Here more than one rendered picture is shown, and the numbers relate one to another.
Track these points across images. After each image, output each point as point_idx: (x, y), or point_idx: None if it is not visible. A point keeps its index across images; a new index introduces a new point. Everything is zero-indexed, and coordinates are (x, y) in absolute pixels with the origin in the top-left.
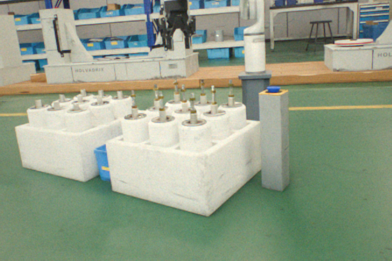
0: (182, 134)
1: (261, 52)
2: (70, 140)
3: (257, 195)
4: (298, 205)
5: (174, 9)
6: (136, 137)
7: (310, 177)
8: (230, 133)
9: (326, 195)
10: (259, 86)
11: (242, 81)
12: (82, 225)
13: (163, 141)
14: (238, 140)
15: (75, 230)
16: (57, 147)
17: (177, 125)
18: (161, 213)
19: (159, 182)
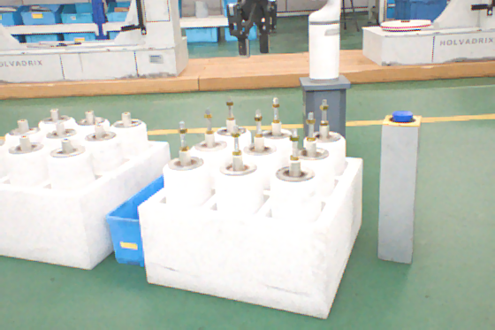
0: (281, 194)
1: (336, 50)
2: (64, 203)
3: (378, 273)
4: (446, 287)
5: None
6: (192, 197)
7: (437, 238)
8: None
9: (475, 267)
10: (333, 100)
11: (307, 93)
12: None
13: (244, 203)
14: (348, 194)
15: None
16: (36, 216)
17: (262, 177)
18: (249, 319)
19: (239, 269)
